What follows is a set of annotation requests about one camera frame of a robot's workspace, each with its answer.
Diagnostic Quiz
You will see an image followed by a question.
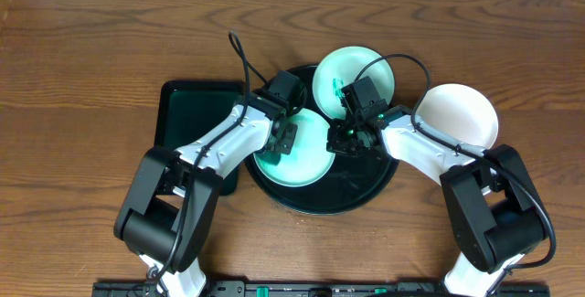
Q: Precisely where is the mint green plate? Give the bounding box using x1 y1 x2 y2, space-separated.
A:
253 109 335 187

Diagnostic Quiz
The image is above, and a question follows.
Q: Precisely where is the white plate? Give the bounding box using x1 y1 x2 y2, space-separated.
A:
416 83 499 148

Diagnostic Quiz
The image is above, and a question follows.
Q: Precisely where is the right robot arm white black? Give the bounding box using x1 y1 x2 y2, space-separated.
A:
327 105 556 296

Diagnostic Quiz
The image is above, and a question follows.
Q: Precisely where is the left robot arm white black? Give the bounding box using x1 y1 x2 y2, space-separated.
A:
113 93 296 296

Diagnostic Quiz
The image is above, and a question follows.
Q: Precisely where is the black round tray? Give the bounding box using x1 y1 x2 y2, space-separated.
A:
244 65 399 215

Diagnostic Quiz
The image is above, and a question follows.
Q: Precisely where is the black rectangular tray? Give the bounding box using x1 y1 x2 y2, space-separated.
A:
154 80 246 196

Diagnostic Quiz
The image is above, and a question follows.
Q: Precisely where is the pale green back plate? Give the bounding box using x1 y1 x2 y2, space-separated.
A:
312 46 395 119

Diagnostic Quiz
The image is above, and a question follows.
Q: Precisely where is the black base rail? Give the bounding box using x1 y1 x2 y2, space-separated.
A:
90 280 552 297

